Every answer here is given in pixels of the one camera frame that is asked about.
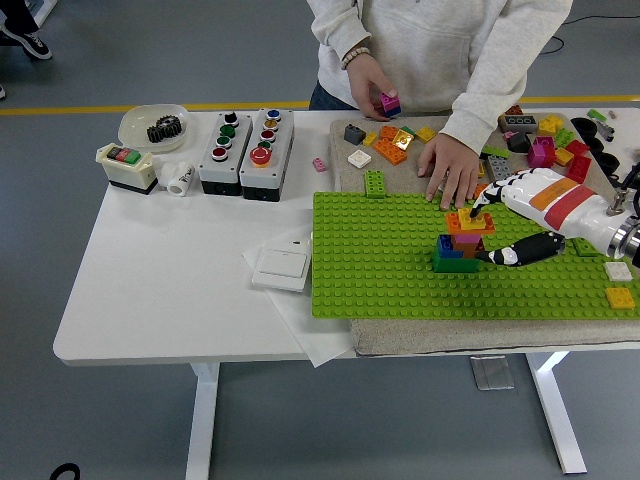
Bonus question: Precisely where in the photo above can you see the person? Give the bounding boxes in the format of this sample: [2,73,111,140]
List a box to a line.
[305,0,574,211]
[0,0,54,61]

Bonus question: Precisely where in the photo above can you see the grey long toy brick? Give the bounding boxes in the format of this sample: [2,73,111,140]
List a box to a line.
[502,114,540,134]

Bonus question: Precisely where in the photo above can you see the black thin floor cable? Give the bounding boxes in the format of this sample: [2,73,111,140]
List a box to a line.
[567,2,640,26]

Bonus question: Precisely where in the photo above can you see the bead bracelet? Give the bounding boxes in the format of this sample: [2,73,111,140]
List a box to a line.
[340,46,372,70]

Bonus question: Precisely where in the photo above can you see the yellow large toy brick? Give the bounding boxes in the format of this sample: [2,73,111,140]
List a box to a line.
[536,114,564,137]

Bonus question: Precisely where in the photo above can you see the green long toy brick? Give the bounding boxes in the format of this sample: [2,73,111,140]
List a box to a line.
[572,237,609,257]

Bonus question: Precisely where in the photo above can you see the green six-stud toy brick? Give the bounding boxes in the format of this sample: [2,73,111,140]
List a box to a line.
[363,168,389,199]

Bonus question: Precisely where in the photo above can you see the person's right hand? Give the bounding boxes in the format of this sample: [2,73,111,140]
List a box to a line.
[346,52,401,122]

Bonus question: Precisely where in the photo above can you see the grey-brown mat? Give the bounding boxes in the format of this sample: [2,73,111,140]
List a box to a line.
[328,112,640,357]

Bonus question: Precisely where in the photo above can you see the black metal gears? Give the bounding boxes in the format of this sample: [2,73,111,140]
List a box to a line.
[146,115,184,146]

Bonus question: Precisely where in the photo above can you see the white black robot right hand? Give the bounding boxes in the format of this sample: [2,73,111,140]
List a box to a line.
[467,168,624,267]

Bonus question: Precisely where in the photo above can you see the magenta large toy brick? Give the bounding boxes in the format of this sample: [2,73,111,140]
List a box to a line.
[527,135,557,170]

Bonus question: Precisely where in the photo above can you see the white pipe tee fitting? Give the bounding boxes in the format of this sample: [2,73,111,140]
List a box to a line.
[158,159,197,197]

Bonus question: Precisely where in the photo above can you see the white wall switch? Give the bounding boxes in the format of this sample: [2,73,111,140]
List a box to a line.
[250,246,311,293]

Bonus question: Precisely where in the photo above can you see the cream switch box red green buttons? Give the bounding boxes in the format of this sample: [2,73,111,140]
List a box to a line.
[95,142,160,196]

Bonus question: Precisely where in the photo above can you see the white plastic bowl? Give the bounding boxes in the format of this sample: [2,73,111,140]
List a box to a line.
[118,103,191,154]

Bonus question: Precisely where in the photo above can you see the grey six-stud toy brick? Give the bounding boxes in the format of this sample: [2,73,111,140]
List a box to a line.
[485,154,516,180]

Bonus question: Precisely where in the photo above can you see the green studded baseplate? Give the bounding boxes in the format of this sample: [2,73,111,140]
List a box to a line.
[310,189,640,321]

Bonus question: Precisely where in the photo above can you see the person's left hand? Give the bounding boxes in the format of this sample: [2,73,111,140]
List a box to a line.
[416,131,485,211]

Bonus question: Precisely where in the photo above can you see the red long toy brick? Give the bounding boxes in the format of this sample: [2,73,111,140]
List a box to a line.
[565,154,594,185]

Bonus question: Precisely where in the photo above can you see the yellow floor tape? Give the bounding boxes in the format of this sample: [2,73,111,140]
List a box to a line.
[0,94,640,116]

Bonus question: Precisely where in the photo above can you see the white paper sheet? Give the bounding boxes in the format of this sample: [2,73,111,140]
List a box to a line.
[242,223,357,370]

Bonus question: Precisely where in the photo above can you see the grey button box emergency stop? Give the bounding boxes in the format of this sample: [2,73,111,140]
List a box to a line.
[239,107,296,203]

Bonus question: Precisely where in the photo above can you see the grey floor plate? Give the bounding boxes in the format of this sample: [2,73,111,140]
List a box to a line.
[468,354,515,392]

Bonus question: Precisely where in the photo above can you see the white table leg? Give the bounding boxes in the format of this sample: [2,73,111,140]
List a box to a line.
[524,351,589,476]
[184,362,222,480]

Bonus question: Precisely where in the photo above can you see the green large toy brick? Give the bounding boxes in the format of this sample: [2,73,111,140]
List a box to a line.
[431,247,484,274]

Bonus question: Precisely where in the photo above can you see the grey button box black knob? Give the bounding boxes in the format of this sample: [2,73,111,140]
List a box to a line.
[198,111,255,196]

